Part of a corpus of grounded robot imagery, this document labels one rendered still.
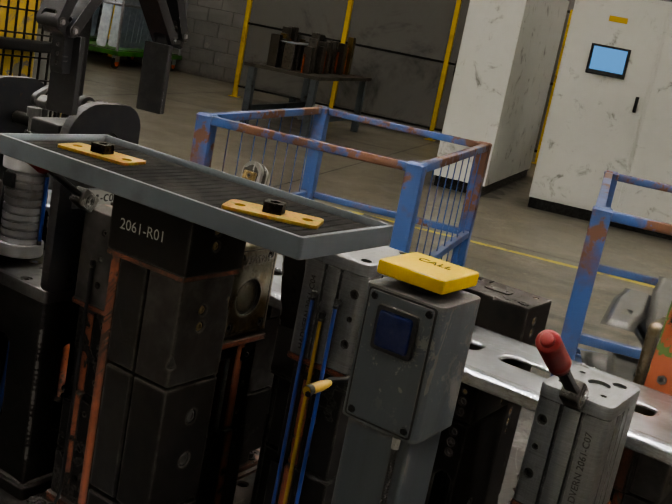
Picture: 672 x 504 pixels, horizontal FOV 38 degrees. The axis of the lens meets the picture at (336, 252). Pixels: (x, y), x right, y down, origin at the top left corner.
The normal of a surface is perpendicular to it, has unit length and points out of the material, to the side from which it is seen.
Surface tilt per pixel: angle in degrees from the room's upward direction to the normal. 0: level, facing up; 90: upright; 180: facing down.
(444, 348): 90
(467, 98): 90
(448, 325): 90
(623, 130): 90
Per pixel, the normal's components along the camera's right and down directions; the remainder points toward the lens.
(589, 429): -0.55, 0.09
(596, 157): -0.30, 0.17
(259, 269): 0.81, 0.28
